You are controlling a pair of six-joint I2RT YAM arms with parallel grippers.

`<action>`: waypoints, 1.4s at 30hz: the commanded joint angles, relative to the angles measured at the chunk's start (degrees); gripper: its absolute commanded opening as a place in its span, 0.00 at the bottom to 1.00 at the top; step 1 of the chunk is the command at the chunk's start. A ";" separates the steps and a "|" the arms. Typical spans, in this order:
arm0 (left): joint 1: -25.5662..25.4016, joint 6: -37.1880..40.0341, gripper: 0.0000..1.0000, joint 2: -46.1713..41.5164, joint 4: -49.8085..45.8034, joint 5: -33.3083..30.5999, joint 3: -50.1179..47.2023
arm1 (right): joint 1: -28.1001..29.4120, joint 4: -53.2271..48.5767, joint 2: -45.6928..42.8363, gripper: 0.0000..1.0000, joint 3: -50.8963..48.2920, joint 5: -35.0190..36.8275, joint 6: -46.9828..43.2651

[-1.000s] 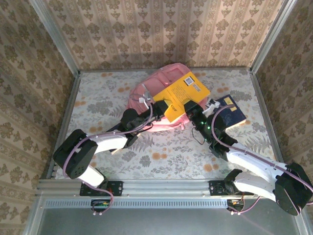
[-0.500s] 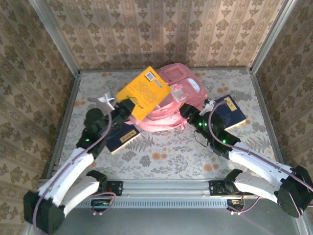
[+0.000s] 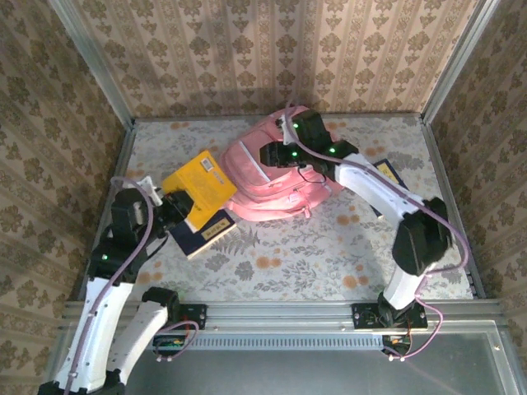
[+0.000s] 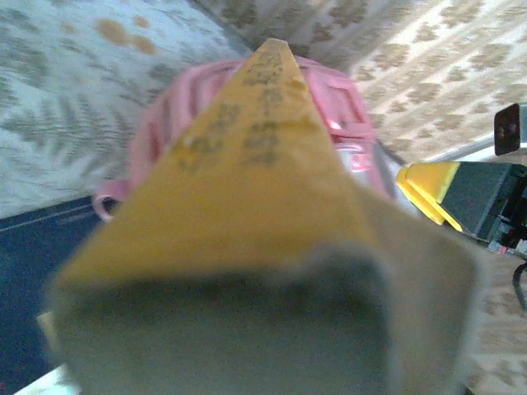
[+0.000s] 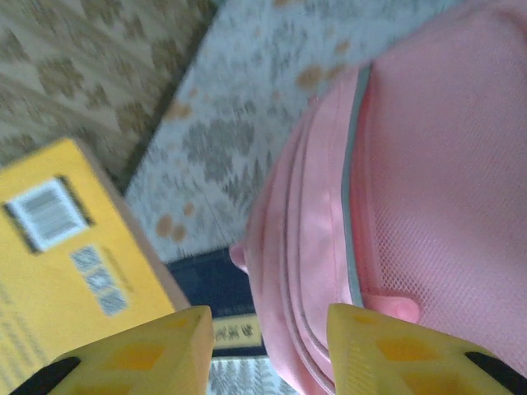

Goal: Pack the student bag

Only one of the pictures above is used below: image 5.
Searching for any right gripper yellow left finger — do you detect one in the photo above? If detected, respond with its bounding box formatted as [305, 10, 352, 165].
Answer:
[12, 304, 214, 395]

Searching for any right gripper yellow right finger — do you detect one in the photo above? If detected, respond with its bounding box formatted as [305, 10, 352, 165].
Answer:
[327, 303, 527, 395]

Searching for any navy book with yellow label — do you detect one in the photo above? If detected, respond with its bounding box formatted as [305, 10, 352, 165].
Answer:
[166, 246, 264, 359]

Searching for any pink backpack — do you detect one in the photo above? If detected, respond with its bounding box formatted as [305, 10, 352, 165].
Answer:
[229, 0, 527, 395]

